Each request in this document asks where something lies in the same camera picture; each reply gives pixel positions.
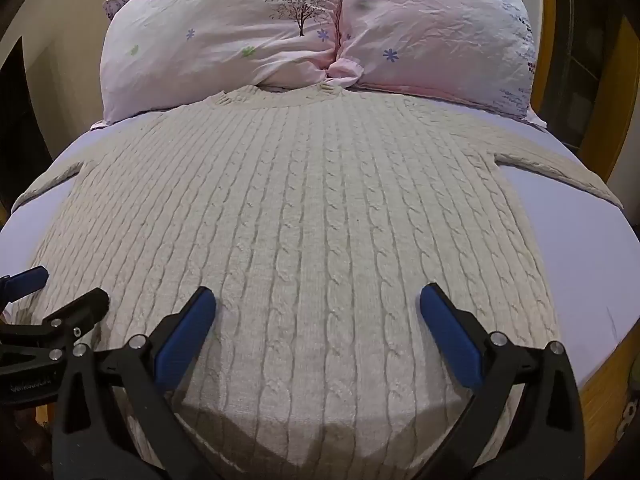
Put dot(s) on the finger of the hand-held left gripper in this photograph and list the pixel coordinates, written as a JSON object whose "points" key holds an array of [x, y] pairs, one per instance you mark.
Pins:
{"points": [[27, 278], [75, 312]]}

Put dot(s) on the pink floral pillow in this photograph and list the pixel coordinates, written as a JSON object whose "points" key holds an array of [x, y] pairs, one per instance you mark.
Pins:
{"points": [[440, 35], [220, 35]]}

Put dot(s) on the wooden bed frame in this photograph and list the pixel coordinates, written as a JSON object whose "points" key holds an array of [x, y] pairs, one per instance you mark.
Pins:
{"points": [[615, 110]]}

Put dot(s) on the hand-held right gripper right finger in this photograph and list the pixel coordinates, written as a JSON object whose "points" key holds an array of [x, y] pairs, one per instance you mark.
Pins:
{"points": [[450, 332]]}

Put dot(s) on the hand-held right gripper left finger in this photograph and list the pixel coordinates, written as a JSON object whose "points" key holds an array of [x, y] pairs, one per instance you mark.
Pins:
{"points": [[186, 332]]}

